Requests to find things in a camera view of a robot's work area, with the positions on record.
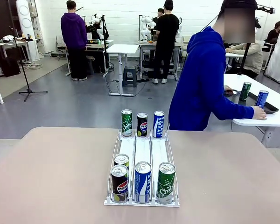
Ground person's right hand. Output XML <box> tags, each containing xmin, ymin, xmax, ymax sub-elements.
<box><xmin>251</xmin><ymin>105</ymin><xmax>268</xmax><ymax>121</ymax></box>

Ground black serving tray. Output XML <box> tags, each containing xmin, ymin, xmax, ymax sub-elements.
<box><xmin>224</xmin><ymin>90</ymin><xmax>280</xmax><ymax>115</ymax></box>

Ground blue Pocari Sweat can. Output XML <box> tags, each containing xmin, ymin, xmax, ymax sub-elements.
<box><xmin>153</xmin><ymin>110</ymin><xmax>165</xmax><ymax>138</ymax></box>
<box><xmin>254</xmin><ymin>90</ymin><xmax>269</xmax><ymax>109</ymax></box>
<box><xmin>134</xmin><ymin>161</ymin><xmax>153</xmax><ymax>203</ymax></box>

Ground green Chilsung cider can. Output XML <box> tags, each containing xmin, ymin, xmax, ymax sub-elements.
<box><xmin>121</xmin><ymin>109</ymin><xmax>133</xmax><ymax>137</ymax></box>
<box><xmin>156</xmin><ymin>161</ymin><xmax>176</xmax><ymax>204</ymax></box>
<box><xmin>238</xmin><ymin>82</ymin><xmax>252</xmax><ymax>102</ymax></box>

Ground person in blue hoodie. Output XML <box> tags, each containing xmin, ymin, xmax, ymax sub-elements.
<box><xmin>168</xmin><ymin>0</ymin><xmax>262</xmax><ymax>131</ymax></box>

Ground seated person in beige jacket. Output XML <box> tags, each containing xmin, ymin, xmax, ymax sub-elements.
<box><xmin>225</xmin><ymin>42</ymin><xmax>263</xmax><ymax>79</ymax></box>

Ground seated person in black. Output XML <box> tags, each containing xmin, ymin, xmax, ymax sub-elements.
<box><xmin>266</xmin><ymin>21</ymin><xmax>280</xmax><ymax>45</ymax></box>

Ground person in black shirt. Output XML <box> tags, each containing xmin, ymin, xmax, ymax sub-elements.
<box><xmin>151</xmin><ymin>0</ymin><xmax>180</xmax><ymax>84</ymax></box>

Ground person behind white robot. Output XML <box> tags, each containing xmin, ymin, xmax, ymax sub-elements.
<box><xmin>151</xmin><ymin>8</ymin><xmax>165</xmax><ymax>24</ymax></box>

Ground person in purple hoodie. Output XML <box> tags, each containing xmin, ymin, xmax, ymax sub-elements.
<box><xmin>60</xmin><ymin>0</ymin><xmax>89</xmax><ymax>82</ymax></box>

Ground large white table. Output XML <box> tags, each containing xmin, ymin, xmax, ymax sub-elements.
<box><xmin>224</xmin><ymin>73</ymin><xmax>280</xmax><ymax>148</ymax></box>

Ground white office desk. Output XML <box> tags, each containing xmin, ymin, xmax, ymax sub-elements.
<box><xmin>225</xmin><ymin>52</ymin><xmax>245</xmax><ymax>73</ymax></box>

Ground black tripod stand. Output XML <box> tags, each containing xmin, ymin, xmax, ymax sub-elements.
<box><xmin>99</xmin><ymin>14</ymin><xmax>113</xmax><ymax>78</ymax></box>
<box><xmin>238</xmin><ymin>43</ymin><xmax>252</xmax><ymax>76</ymax></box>

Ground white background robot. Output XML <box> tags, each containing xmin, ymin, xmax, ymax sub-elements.
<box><xmin>176</xmin><ymin>17</ymin><xmax>183</xmax><ymax>36</ymax></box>
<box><xmin>88</xmin><ymin>13</ymin><xmax>108</xmax><ymax>40</ymax></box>
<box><xmin>141</xmin><ymin>15</ymin><xmax>156</xmax><ymax>42</ymax></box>

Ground black Pepsi can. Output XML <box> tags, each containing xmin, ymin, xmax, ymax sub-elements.
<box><xmin>113</xmin><ymin>154</ymin><xmax>130</xmax><ymax>173</ymax></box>
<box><xmin>110</xmin><ymin>164</ymin><xmax>129</xmax><ymax>203</ymax></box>
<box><xmin>137</xmin><ymin>112</ymin><xmax>148</xmax><ymax>138</ymax></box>

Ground desk with white robot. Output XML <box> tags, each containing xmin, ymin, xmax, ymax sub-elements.
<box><xmin>137</xmin><ymin>40</ymin><xmax>182</xmax><ymax>81</ymax></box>

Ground grey plastic stool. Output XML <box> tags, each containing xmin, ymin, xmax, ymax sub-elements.
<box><xmin>122</xmin><ymin>66</ymin><xmax>138</xmax><ymax>88</ymax></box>

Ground empty white desk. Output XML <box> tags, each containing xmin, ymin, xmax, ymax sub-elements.
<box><xmin>106</xmin><ymin>44</ymin><xmax>140</xmax><ymax>97</ymax></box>

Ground desk with dark equipment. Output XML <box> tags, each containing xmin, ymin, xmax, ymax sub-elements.
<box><xmin>86</xmin><ymin>39</ymin><xmax>114</xmax><ymax>77</ymax></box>

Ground white chair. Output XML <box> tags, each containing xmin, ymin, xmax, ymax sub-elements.
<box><xmin>56</xmin><ymin>35</ymin><xmax>68</xmax><ymax>60</ymax></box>

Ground black microphone stand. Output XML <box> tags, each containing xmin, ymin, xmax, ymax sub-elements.
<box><xmin>8</xmin><ymin>26</ymin><xmax>49</xmax><ymax>102</ymax></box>

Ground white tower air conditioner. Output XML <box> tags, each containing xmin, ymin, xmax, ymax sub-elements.
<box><xmin>15</xmin><ymin>0</ymin><xmax>44</xmax><ymax>62</ymax></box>

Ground black bag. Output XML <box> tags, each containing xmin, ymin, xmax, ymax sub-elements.
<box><xmin>1</xmin><ymin>57</ymin><xmax>21</xmax><ymax>78</ymax></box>

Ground cluttered white table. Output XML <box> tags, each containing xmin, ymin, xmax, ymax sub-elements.
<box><xmin>0</xmin><ymin>40</ymin><xmax>31</xmax><ymax>76</ymax></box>

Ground black camera on boom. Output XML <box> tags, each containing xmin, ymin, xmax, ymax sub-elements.
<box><xmin>255</xmin><ymin>4</ymin><xmax>276</xmax><ymax>14</ymax></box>

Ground white wire can rack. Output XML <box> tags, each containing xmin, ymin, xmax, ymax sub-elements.
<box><xmin>104</xmin><ymin>128</ymin><xmax>181</xmax><ymax>208</ymax></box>

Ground white floor cables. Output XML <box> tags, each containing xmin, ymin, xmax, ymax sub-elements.
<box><xmin>22</xmin><ymin>61</ymin><xmax>44</xmax><ymax>70</ymax></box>

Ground grey wall electrical panel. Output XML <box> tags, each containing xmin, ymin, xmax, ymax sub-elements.
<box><xmin>29</xmin><ymin>0</ymin><xmax>44</xmax><ymax>40</ymax></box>

